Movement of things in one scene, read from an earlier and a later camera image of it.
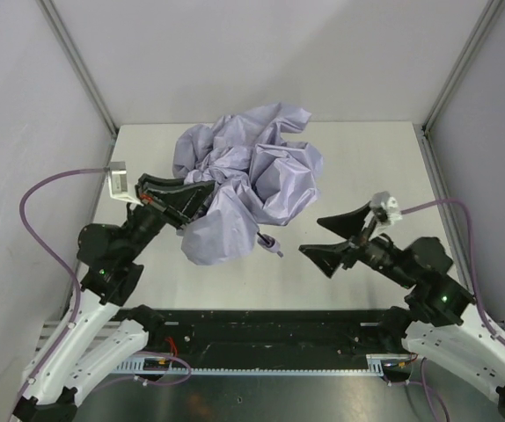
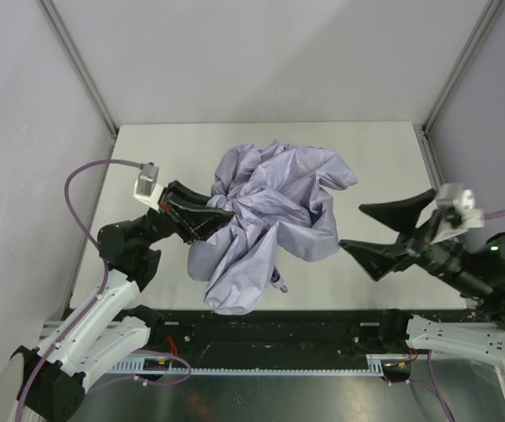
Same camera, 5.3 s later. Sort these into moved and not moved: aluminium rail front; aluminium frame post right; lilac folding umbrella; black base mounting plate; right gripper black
Moved: lilac folding umbrella; right gripper black
Not moved: aluminium frame post right; aluminium rail front; black base mounting plate
